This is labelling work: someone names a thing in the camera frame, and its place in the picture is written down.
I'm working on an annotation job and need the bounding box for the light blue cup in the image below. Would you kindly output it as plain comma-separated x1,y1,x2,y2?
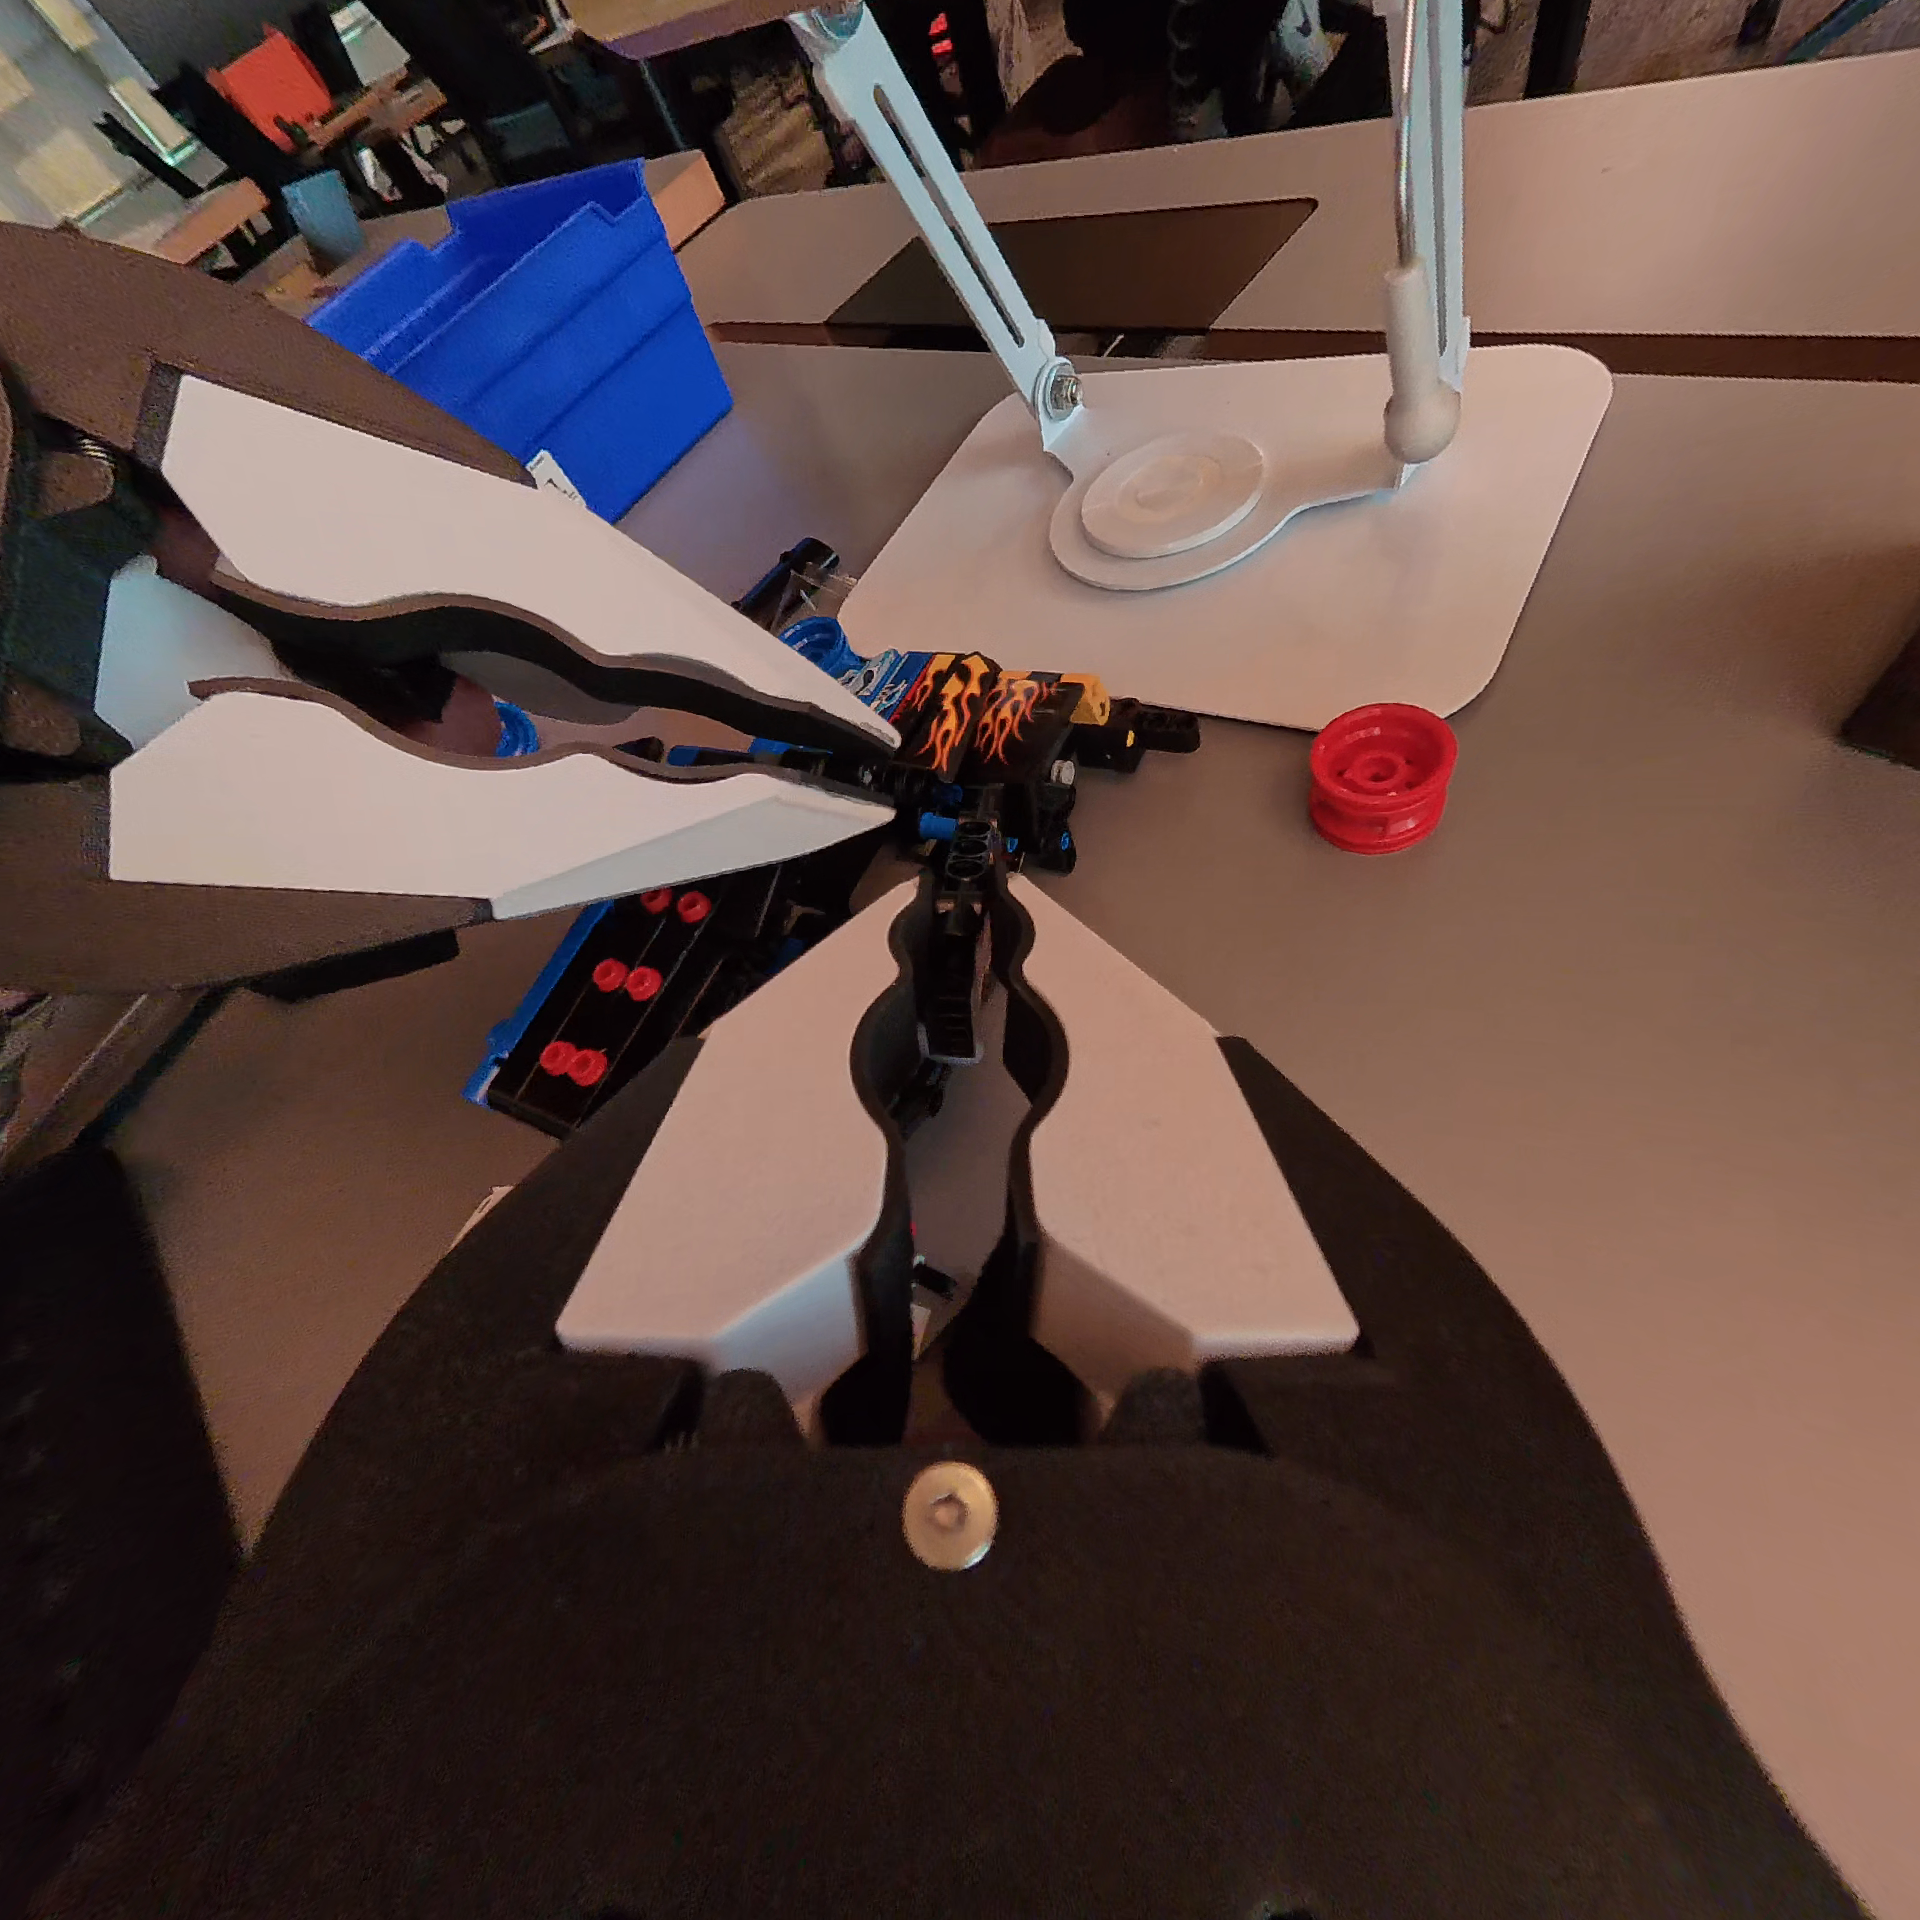
282,165,372,271

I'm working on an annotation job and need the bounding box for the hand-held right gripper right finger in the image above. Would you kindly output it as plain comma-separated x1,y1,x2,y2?
976,877,1364,1431

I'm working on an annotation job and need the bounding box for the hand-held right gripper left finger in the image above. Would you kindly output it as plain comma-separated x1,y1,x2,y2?
552,877,967,1447

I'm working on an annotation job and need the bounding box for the blue black toy brick truck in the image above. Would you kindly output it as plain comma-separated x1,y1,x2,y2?
464,646,1206,1138

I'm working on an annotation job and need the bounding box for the black flame sticker brick panel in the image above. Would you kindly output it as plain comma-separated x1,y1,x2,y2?
902,814,1013,1122

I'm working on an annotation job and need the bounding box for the orange chair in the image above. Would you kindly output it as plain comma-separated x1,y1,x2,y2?
201,27,338,149

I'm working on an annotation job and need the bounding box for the white book stand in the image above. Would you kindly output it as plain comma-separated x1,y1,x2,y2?
787,0,1618,736

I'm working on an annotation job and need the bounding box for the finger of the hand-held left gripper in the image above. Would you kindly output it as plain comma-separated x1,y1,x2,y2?
107,678,902,921
153,374,902,755

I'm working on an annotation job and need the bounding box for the blue storage bin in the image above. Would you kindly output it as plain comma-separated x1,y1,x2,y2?
306,159,735,527

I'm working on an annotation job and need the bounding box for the red wheel rim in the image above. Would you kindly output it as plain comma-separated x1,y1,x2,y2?
1307,702,1459,861

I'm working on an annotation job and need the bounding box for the black cylinder part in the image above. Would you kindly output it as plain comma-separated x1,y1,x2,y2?
728,535,848,621

